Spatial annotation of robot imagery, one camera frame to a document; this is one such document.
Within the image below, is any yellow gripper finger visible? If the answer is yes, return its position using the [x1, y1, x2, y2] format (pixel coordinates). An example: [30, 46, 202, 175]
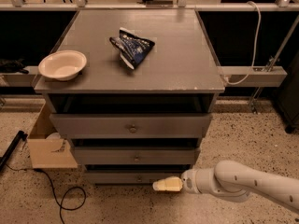
[152, 176, 183, 192]

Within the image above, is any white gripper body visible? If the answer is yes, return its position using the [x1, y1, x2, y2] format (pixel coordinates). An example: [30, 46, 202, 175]
[181, 169, 197, 193]

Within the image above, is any grey bottom drawer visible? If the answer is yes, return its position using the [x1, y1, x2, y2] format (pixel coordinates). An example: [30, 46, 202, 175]
[84, 172, 182, 185]

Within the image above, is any grey drawer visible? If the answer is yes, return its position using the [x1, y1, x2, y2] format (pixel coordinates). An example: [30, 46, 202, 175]
[84, 172, 182, 185]
[50, 114, 211, 139]
[72, 147, 200, 165]

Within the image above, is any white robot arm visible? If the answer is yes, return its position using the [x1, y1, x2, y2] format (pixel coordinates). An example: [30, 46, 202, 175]
[152, 161, 299, 214]

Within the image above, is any grey drawer cabinet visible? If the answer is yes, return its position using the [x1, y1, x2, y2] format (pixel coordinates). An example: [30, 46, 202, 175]
[36, 9, 224, 174]

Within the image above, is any grey middle drawer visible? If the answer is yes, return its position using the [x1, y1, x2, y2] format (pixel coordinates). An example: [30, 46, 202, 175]
[72, 147, 200, 165]

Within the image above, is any grey top drawer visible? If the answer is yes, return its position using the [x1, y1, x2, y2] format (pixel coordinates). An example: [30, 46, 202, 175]
[50, 114, 211, 139]

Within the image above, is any cardboard box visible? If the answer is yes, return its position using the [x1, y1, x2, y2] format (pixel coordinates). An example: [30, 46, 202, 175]
[27, 105, 78, 169]

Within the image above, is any dark cart at right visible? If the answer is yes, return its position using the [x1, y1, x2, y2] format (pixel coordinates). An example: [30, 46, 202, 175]
[278, 51, 299, 133]

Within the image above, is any blue chip bag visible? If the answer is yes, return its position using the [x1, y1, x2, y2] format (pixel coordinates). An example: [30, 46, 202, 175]
[109, 27, 155, 70]

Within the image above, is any black pole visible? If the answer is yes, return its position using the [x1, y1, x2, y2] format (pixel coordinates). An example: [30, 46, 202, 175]
[0, 131, 27, 172]

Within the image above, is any white bowl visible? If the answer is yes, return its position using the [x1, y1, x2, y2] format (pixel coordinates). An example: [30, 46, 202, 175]
[38, 50, 87, 81]

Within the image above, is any black floor cable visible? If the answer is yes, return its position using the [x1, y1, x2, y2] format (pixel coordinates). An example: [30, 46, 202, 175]
[6, 163, 87, 224]

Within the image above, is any white hanging cable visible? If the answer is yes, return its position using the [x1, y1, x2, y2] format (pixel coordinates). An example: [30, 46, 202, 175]
[222, 0, 263, 86]

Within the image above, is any black cloth on rail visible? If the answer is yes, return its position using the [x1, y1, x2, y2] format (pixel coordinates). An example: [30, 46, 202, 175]
[0, 59, 29, 74]

